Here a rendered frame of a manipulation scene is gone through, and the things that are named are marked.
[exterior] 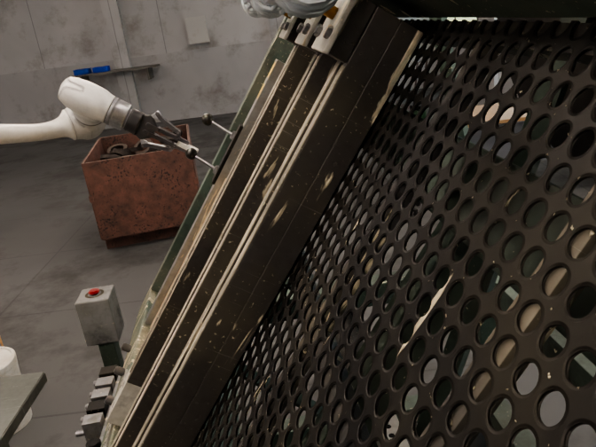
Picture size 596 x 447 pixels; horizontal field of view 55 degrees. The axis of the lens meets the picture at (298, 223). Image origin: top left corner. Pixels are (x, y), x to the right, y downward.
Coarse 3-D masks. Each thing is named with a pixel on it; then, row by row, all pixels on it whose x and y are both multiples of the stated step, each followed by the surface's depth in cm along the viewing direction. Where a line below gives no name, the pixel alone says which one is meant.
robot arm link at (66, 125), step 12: (60, 120) 182; (72, 120) 181; (0, 132) 165; (12, 132) 168; (24, 132) 172; (36, 132) 176; (48, 132) 180; (60, 132) 182; (72, 132) 183; (84, 132) 184; (96, 132) 188; (0, 144) 167
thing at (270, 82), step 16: (272, 80) 167; (256, 112) 170; (240, 144) 172; (224, 176) 175; (208, 192) 180; (208, 208) 178; (192, 224) 183; (192, 240) 181; (176, 256) 186; (176, 272) 184; (160, 304) 187
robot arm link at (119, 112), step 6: (114, 102) 174; (120, 102) 175; (126, 102) 177; (114, 108) 173; (120, 108) 174; (126, 108) 175; (108, 114) 173; (114, 114) 173; (120, 114) 174; (126, 114) 174; (108, 120) 174; (114, 120) 174; (120, 120) 174; (126, 120) 176; (114, 126) 176; (120, 126) 176
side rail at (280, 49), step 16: (272, 48) 187; (288, 48) 188; (272, 64) 189; (256, 80) 190; (256, 96) 192; (240, 112) 193; (224, 144) 196; (208, 176) 199; (192, 208) 202; (176, 240) 205; (160, 272) 209; (160, 288) 211
